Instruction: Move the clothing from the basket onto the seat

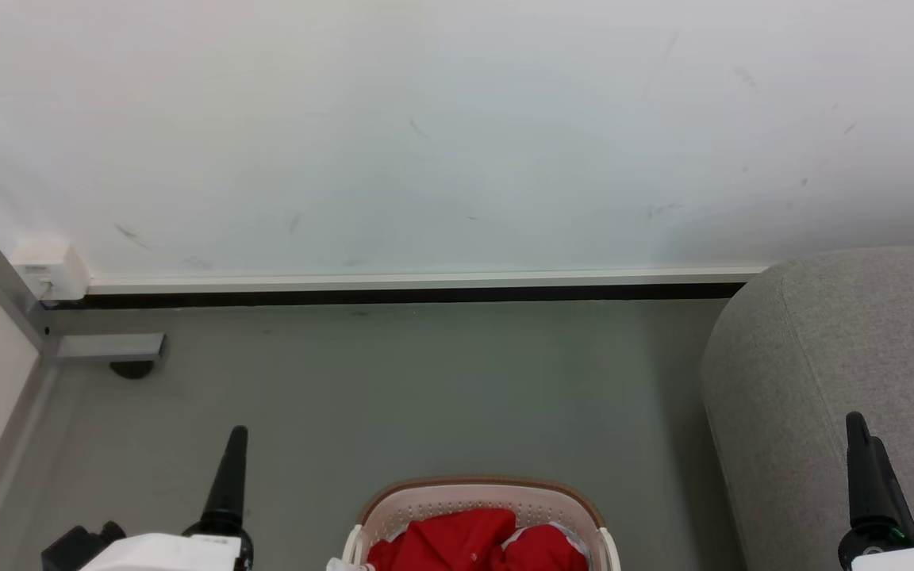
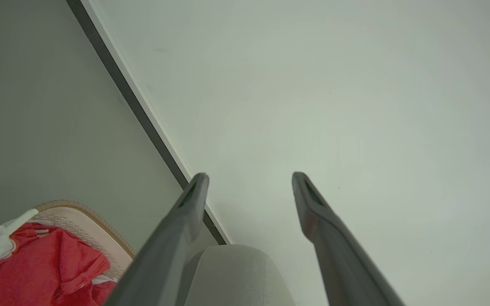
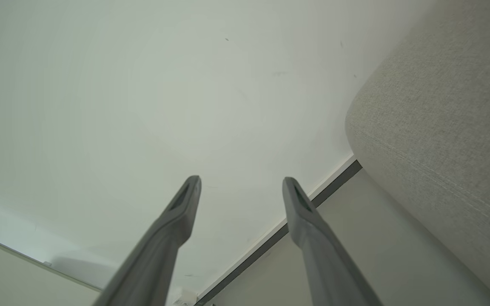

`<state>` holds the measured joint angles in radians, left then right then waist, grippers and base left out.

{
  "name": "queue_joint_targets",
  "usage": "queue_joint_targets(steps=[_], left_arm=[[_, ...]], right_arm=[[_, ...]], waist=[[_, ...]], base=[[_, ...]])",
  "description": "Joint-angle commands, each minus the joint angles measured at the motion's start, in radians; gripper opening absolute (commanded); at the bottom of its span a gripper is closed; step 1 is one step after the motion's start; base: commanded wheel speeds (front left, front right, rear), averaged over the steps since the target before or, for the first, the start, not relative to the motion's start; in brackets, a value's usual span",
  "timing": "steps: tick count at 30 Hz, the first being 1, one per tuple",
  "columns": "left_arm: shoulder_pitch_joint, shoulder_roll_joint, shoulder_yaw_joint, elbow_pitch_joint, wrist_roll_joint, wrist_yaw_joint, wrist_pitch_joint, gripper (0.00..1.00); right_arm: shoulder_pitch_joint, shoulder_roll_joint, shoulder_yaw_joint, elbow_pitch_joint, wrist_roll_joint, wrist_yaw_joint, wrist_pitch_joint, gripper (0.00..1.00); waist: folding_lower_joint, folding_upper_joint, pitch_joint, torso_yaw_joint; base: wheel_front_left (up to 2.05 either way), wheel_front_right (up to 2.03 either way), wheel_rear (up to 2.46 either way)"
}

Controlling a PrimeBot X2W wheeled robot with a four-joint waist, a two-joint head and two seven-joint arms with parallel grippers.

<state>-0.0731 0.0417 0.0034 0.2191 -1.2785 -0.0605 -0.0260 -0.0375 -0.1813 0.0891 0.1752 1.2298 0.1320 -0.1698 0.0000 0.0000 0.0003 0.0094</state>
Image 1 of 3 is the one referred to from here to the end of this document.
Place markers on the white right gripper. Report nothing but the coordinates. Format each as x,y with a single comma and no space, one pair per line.
901,557

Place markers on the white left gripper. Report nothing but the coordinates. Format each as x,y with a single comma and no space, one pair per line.
171,553

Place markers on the red and white garment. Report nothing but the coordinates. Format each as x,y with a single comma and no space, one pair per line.
449,543

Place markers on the grey fabric sofa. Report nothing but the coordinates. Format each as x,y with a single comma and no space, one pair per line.
822,357

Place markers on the pale white cloth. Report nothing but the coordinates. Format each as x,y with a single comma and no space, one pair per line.
346,565

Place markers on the cream plastic laundry basket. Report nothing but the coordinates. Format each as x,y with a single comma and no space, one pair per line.
457,496

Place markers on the white and black baseboard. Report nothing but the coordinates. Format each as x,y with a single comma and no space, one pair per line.
425,287

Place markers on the black round frame foot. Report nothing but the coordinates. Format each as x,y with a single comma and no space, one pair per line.
132,369

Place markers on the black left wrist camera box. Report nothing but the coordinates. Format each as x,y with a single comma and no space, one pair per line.
74,547

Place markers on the white wall socket box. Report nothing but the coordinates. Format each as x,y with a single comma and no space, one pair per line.
52,270

